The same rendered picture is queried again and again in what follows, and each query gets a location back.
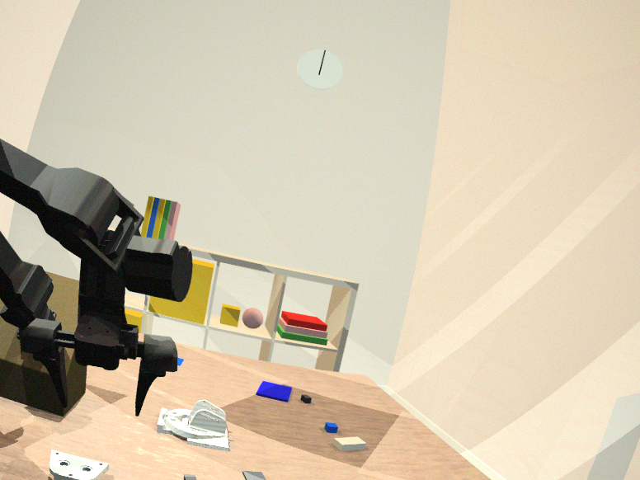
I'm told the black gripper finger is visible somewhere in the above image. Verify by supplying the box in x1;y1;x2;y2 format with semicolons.
135;358;166;416
33;346;68;408

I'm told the small blue block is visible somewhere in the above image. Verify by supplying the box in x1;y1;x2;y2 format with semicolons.
324;422;338;433

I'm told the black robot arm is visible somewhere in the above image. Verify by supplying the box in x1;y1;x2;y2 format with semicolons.
0;139;193;370

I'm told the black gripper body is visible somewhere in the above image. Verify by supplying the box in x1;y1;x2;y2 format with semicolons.
21;282;178;373

